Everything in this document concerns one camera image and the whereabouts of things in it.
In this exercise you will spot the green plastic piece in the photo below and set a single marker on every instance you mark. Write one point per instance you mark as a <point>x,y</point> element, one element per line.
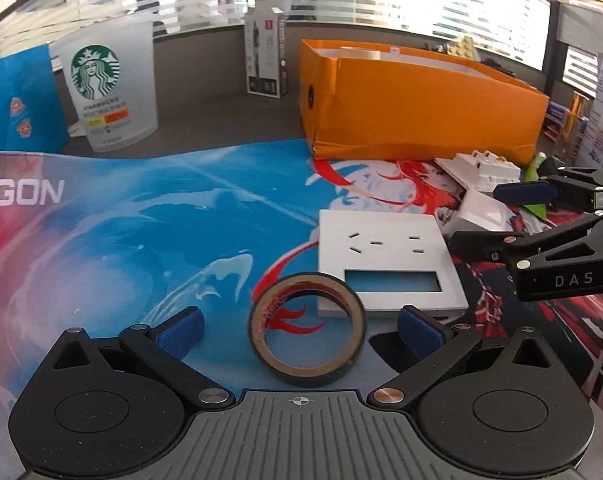
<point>534,167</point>

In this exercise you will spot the white socket panel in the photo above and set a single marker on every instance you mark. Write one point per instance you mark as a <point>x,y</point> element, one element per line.
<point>381,260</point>

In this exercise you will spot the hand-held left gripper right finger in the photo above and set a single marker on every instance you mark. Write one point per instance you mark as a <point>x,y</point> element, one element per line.
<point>421,332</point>

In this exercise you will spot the printed desk mat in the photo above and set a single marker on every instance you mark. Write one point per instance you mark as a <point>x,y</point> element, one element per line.
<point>131,240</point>

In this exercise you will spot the orange cardboard box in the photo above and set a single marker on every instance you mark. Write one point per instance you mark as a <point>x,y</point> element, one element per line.
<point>421,110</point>

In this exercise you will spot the white socket module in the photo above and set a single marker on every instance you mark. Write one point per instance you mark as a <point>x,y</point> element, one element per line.
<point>476,172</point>

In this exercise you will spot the blue paper bag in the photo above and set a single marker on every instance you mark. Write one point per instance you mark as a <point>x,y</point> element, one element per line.
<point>16,80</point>

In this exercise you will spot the black tape roll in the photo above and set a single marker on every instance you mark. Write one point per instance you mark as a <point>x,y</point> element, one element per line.
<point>305,378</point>

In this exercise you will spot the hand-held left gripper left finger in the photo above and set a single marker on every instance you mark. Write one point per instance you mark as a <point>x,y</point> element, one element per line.
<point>181,332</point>

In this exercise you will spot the frosted plastic cup green logo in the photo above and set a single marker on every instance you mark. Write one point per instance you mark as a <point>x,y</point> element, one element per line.
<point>131,50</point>

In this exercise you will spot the small white plastic cover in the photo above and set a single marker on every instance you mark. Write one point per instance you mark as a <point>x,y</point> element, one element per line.
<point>481,212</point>

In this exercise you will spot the striped frosted glass partition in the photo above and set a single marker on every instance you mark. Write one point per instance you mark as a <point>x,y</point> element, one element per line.
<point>431,0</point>
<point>581,67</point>

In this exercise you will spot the small grey carton box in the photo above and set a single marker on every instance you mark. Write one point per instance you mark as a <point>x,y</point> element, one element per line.
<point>266,50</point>

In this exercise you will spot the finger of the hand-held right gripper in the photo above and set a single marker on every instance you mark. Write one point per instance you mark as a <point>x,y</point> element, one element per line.
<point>481,244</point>
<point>524,193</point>

